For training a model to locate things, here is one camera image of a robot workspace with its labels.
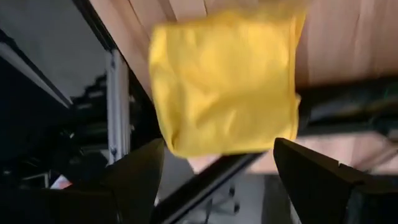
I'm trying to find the aluminium frame post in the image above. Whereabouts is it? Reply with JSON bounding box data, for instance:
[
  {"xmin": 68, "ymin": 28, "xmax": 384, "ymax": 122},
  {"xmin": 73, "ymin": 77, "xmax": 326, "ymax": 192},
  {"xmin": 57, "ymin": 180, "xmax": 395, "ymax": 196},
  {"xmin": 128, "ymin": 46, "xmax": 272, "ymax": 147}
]
[{"xmin": 104, "ymin": 49, "xmax": 131, "ymax": 166}]

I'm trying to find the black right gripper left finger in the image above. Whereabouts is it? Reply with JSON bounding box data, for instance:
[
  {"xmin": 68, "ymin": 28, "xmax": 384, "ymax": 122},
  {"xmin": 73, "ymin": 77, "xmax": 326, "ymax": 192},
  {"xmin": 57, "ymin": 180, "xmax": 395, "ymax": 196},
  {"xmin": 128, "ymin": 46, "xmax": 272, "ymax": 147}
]
[{"xmin": 101, "ymin": 138, "xmax": 165, "ymax": 224}]

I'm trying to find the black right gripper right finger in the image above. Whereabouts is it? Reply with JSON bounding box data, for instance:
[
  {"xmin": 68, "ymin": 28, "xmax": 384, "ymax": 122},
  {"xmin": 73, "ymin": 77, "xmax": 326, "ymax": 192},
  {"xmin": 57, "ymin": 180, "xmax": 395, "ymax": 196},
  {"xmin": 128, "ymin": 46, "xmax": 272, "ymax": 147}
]
[{"xmin": 272, "ymin": 137, "xmax": 398, "ymax": 224}]

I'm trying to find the yellow microfiber towel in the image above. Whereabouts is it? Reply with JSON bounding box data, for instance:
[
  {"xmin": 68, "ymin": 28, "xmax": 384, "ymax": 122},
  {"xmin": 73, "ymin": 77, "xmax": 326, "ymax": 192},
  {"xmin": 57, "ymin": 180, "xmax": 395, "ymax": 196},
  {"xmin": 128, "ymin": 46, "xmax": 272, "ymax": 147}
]
[{"xmin": 147, "ymin": 6, "xmax": 308, "ymax": 159}]

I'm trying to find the grey frame rail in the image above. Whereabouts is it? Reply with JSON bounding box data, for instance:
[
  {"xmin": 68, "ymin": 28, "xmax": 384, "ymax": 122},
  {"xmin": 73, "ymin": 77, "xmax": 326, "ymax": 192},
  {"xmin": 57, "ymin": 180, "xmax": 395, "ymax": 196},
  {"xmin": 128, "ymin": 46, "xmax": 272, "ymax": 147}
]
[{"xmin": 0, "ymin": 40, "xmax": 74, "ymax": 110}]

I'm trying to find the office chair base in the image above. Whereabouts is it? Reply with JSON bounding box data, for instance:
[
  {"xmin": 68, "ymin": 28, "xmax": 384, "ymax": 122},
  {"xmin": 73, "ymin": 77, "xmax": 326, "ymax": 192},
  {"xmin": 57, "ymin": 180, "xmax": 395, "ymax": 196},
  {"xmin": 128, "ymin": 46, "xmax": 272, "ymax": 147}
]
[{"xmin": 201, "ymin": 182, "xmax": 241, "ymax": 220}]

